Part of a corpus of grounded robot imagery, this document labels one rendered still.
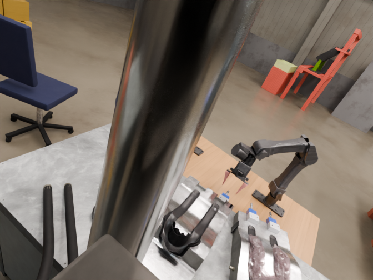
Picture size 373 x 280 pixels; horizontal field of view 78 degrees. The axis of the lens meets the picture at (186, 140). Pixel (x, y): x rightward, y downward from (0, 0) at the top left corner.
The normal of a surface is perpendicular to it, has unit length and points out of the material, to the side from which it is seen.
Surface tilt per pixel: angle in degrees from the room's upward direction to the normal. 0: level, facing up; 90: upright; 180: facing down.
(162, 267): 0
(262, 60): 90
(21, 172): 0
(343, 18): 90
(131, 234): 90
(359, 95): 76
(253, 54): 90
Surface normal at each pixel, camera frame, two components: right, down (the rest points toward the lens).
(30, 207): 0.33, -0.78
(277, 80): -0.60, 0.26
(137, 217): 0.13, 0.59
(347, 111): -0.47, 0.09
